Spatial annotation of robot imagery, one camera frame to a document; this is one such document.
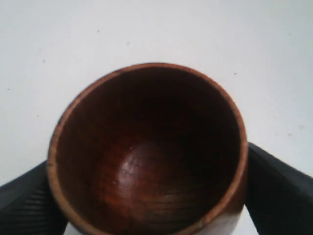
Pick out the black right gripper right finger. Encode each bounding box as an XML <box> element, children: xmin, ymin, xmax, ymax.
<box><xmin>245</xmin><ymin>143</ymin><xmax>313</xmax><ymax>235</ymax></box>

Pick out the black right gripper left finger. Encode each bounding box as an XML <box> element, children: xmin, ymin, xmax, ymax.
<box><xmin>0</xmin><ymin>162</ymin><xmax>68</xmax><ymax>235</ymax></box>

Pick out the brown wooden cup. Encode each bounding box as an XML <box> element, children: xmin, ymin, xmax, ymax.
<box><xmin>47</xmin><ymin>63</ymin><xmax>247</xmax><ymax>235</ymax></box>

